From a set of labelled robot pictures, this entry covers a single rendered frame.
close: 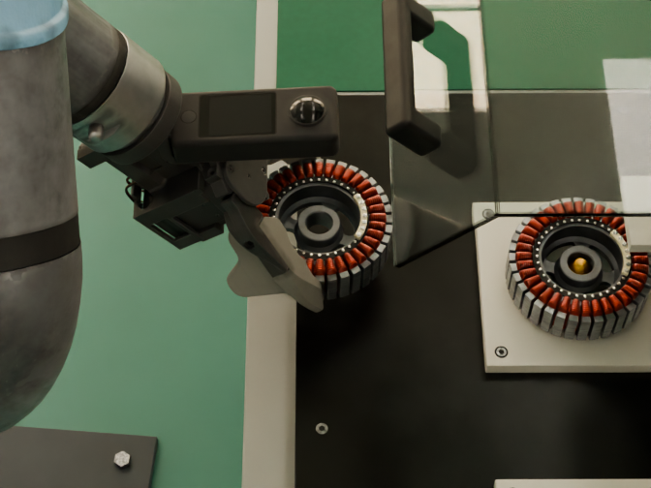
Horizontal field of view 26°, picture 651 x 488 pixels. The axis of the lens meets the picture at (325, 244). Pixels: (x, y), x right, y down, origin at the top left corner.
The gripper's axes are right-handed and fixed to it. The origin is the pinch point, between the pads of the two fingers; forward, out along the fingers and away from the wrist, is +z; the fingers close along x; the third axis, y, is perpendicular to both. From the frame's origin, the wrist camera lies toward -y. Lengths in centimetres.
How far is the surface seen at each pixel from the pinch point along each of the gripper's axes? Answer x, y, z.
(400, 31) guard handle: 0.9, -17.6, -16.7
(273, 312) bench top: 2.7, 8.0, 3.8
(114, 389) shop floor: -29, 71, 50
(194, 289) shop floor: -45, 63, 56
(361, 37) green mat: -26.2, 1.5, 8.2
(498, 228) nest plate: -3.0, -8.8, 11.6
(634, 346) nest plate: 8.0, -16.5, 17.2
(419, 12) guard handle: -1.7, -18.0, -14.9
